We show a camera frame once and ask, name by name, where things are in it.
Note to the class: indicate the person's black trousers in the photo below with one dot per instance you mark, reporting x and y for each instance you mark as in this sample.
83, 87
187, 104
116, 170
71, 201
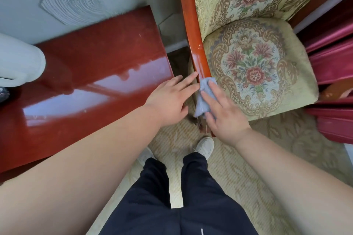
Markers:
193, 201

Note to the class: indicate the red wooden table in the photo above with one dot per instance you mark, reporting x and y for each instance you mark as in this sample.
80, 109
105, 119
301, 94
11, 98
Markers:
82, 77

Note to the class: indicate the white electric kettle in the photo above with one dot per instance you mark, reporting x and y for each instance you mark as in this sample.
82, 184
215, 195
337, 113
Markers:
19, 61

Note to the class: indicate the person's right white shoe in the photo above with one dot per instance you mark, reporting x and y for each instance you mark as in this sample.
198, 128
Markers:
205, 146

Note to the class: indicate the floral upholstered wooden armchair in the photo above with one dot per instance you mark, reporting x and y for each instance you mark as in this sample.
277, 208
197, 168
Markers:
262, 50

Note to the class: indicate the person's left forearm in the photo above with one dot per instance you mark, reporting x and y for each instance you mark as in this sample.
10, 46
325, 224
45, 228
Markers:
69, 179

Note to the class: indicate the red satin curtain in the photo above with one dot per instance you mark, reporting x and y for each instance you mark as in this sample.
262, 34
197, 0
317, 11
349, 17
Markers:
331, 64

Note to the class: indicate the person's left hand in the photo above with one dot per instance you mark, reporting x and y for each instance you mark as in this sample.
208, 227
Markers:
168, 102

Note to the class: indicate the person's right forearm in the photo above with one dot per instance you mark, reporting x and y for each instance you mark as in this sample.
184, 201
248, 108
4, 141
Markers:
297, 188

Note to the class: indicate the person's white shoe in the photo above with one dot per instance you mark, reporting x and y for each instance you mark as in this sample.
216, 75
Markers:
144, 155
205, 146

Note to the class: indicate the person's right hand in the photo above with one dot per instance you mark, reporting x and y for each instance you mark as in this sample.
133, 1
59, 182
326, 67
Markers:
229, 122

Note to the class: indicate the person's left white shoe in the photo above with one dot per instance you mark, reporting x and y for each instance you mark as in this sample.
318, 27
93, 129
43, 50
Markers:
144, 155

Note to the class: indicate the black telephone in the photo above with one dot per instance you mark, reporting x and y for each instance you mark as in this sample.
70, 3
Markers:
3, 94

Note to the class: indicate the grey-blue cleaning cloth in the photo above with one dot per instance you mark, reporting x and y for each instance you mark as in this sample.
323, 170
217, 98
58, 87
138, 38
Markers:
202, 105

